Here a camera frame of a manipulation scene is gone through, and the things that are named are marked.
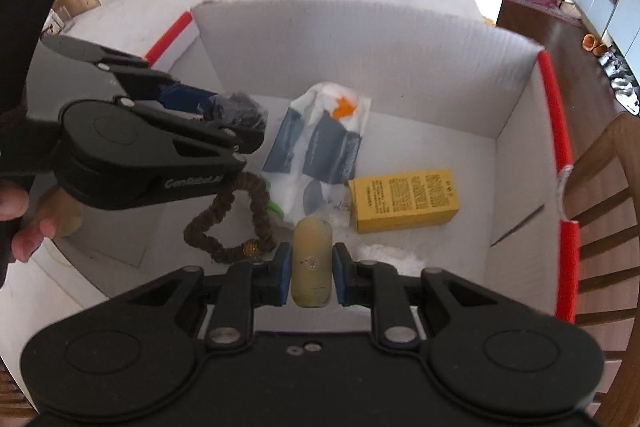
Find grey white shoes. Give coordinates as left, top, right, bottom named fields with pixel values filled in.
left=600, top=52, right=640, bottom=115

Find yellow cardboard box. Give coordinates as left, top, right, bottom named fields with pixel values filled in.
left=347, top=169, right=461, bottom=234

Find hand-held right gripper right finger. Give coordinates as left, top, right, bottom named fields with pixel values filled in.
left=332, top=243, right=518, bottom=351

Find wooden chair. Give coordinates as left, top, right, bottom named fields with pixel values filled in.
left=565, top=112, right=640, bottom=343

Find small green plastic piece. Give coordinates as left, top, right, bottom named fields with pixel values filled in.
left=262, top=177, right=286, bottom=215

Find person's left hand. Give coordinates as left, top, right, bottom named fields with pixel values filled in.
left=0, top=184, right=83, bottom=263

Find orange slippers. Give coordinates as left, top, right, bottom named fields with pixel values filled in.
left=581, top=33, right=608, bottom=55

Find pale yellow tube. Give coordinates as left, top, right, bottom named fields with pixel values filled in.
left=291, top=217, right=333, bottom=309

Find white plastic bag orange print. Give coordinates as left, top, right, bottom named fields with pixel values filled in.
left=262, top=81, right=373, bottom=228

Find wooden holder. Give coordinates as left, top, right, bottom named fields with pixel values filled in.
left=52, top=0, right=101, bottom=20

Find black wrapper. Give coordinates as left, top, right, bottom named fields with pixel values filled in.
left=215, top=92, right=268, bottom=132

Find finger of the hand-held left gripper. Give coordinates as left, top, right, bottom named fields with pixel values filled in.
left=39, top=36, right=221, bottom=112
left=117, top=98, right=265, bottom=158

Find red snack bag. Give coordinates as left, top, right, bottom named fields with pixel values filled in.
left=42, top=9, right=66, bottom=38

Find white cardboard box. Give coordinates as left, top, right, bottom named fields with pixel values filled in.
left=10, top=0, right=583, bottom=325

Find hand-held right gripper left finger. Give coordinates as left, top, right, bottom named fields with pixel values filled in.
left=107, top=243, right=293, bottom=351

